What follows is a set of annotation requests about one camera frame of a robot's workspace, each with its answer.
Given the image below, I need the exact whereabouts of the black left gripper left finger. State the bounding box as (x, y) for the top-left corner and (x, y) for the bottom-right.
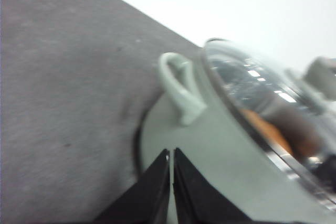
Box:
(94, 149), (171, 224)

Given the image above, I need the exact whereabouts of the glass steamer lid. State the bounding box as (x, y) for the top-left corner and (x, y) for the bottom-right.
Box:
(203, 39), (336, 209)

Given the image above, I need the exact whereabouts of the grey table mat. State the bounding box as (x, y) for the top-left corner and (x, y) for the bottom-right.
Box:
(1, 0), (202, 224)

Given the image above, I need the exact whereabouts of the brown potato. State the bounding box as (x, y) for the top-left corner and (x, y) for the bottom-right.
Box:
(239, 110), (294, 154)

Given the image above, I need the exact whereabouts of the green electric steamer pot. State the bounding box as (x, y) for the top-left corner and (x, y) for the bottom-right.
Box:
(135, 49), (336, 224)

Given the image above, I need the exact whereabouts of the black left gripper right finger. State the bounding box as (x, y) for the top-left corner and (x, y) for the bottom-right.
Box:
(173, 148), (254, 224)

